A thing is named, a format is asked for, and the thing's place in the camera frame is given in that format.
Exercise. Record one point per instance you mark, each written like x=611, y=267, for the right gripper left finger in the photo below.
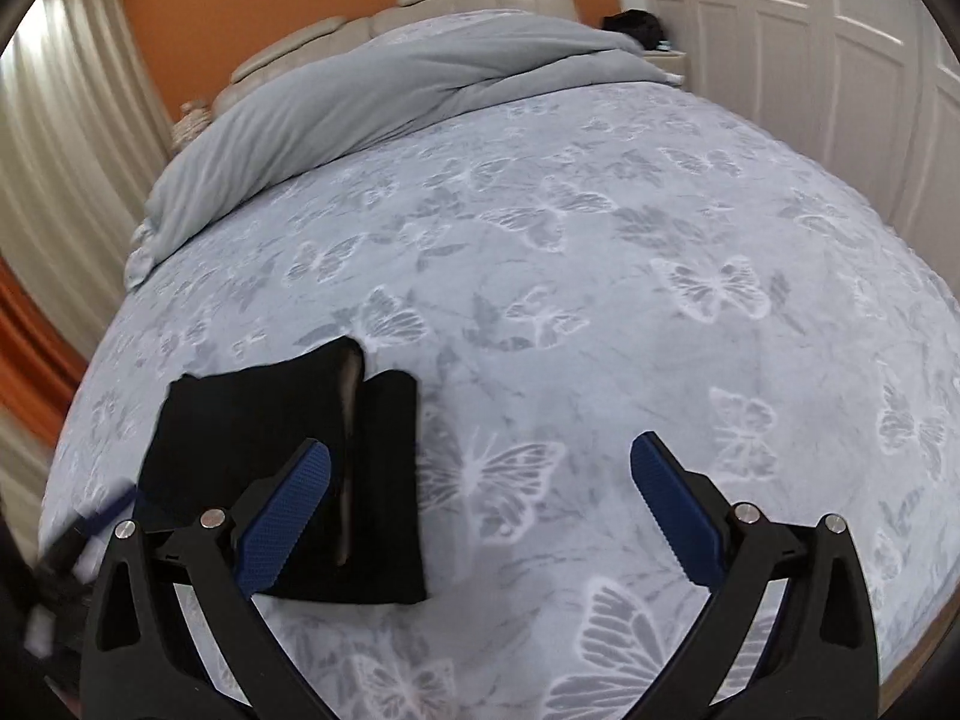
x=139, y=660

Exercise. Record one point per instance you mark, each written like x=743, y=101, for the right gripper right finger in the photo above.
x=820, y=659

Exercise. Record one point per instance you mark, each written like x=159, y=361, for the black pants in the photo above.
x=217, y=435

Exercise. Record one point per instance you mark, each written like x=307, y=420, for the orange curtain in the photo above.
x=40, y=370

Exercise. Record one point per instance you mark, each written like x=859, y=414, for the butterfly patterned bed cover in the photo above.
x=562, y=274

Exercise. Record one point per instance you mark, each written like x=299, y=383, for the cream curtain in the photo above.
x=84, y=136

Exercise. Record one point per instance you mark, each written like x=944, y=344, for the white bedside lamp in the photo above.
x=196, y=115

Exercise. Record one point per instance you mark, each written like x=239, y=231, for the white nightstand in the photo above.
x=672, y=62

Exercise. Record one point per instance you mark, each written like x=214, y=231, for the white wardrobe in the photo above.
x=868, y=88

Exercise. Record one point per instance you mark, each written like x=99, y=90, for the black item on nightstand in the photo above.
x=640, y=25

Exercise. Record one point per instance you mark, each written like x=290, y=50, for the grey duvet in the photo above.
x=386, y=89

